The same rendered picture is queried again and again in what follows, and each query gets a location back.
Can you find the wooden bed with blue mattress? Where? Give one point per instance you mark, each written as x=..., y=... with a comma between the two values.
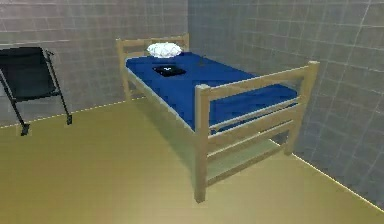
x=186, y=90

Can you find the white pillow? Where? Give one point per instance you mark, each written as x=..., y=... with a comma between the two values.
x=164, y=50

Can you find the flat black object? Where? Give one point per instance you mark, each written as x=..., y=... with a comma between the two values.
x=169, y=70

